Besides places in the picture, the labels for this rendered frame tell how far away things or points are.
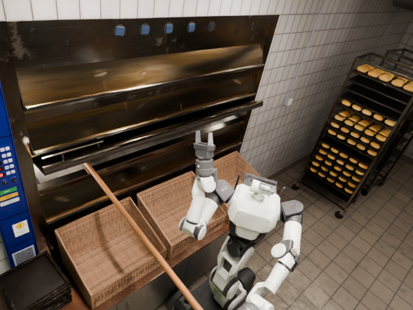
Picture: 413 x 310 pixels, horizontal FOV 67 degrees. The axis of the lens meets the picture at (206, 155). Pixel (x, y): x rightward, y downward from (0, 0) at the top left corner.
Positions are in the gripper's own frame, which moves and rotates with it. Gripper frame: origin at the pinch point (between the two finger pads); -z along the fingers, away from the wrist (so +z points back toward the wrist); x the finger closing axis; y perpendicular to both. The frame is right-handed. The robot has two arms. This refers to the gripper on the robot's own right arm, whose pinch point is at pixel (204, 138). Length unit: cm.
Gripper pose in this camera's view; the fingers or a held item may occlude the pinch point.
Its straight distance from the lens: 151.7
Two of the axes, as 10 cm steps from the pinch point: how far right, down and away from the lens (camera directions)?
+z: 0.2, 9.7, 2.6
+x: 7.3, 1.6, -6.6
